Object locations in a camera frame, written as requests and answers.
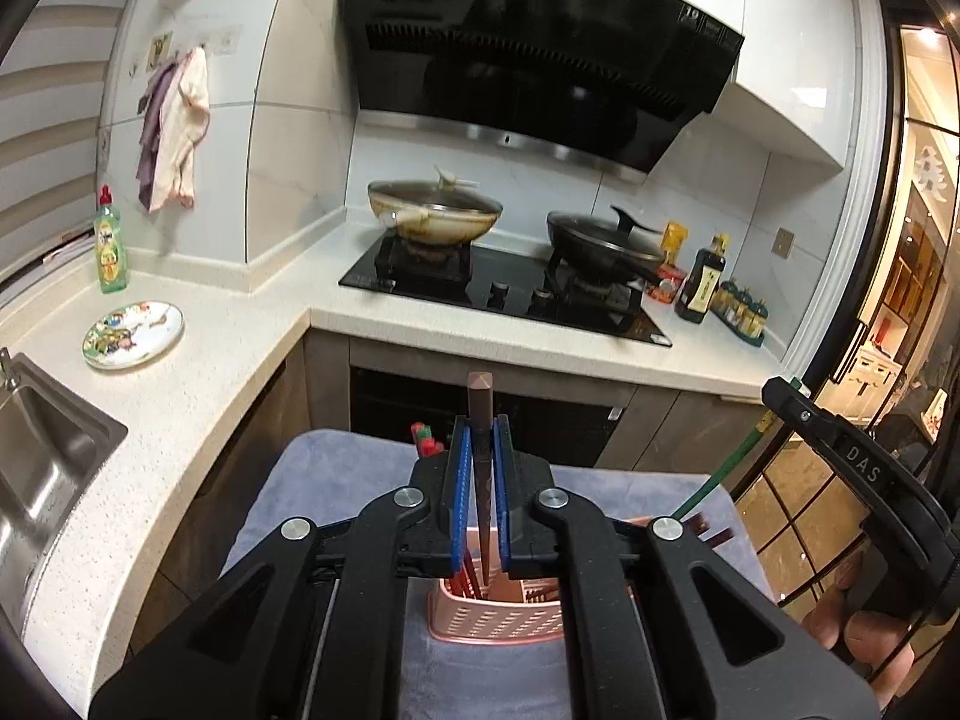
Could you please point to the pink perforated utensil holder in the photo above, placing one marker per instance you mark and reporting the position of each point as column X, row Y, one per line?
column 487, row 619

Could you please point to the glass wok lid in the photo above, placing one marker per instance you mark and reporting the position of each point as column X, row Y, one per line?
column 435, row 195

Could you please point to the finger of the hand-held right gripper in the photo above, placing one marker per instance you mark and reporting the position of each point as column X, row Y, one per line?
column 791, row 405

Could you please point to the person's right hand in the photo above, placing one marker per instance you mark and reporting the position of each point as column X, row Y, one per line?
column 870, row 634

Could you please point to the white wall cabinet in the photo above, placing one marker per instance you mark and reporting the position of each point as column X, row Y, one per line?
column 795, row 52

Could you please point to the black wok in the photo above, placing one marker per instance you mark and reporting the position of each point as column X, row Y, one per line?
column 600, row 255

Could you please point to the black framed glass door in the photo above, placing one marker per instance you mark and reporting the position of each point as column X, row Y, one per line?
column 795, row 510

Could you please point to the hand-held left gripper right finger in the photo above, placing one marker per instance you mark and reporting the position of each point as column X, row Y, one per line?
column 502, row 510

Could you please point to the stainless steel sink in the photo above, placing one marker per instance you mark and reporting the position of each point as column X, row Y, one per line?
column 45, row 450

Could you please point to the black gas stove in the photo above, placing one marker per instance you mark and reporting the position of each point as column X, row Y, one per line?
column 510, row 292

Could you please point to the white stone kitchen counter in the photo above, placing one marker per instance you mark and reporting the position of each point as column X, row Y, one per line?
column 225, row 360

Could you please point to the brown chopstick gold band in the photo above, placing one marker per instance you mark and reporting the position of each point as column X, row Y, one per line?
column 480, row 420

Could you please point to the white wall outlet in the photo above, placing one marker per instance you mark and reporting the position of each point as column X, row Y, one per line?
column 228, row 40

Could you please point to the black wok lid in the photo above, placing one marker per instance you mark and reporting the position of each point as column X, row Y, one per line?
column 600, row 229

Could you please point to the chrome sink fitting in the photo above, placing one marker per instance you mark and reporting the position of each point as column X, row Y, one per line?
column 6, row 371

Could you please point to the yellow seasoning packet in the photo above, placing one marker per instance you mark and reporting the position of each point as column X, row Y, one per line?
column 675, row 240

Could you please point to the large dark sauce bottle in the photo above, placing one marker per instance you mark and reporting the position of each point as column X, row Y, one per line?
column 697, row 285

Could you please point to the patterned plate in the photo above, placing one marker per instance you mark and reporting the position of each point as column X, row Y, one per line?
column 131, row 334

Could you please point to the blue-grey plush mat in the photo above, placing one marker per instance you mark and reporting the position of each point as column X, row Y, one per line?
column 330, row 480

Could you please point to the green dish soap bottle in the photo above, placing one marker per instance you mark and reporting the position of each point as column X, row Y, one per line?
column 111, row 255

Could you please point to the grey wall outlet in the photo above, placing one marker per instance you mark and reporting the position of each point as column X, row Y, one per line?
column 784, row 243

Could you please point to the pink-white hanging towel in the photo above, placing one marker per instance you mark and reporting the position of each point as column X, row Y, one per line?
column 180, row 135

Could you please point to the spice jar set on rack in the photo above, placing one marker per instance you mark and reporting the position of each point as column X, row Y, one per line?
column 742, row 311

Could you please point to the window blinds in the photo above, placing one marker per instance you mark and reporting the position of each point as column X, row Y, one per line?
column 45, row 90

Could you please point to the black range hood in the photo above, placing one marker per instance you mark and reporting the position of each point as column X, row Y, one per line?
column 525, row 52

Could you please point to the brown kitchen base cabinet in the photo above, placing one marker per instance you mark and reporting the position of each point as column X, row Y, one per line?
column 330, row 382

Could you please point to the wall hook sticker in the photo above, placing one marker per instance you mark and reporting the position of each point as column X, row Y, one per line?
column 161, row 51

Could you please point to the cream wok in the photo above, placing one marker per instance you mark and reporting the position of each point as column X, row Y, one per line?
column 435, row 229

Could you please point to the yellow and red packet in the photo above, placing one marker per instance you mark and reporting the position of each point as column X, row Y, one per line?
column 667, row 289

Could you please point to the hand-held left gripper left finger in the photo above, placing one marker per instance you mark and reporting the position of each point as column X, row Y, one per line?
column 459, row 510

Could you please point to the dark red chopstick silver band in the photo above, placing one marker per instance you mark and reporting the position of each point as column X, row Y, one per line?
column 701, row 523
column 720, row 538

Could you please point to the purple hanging cloth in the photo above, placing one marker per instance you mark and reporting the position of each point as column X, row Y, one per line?
column 154, row 120

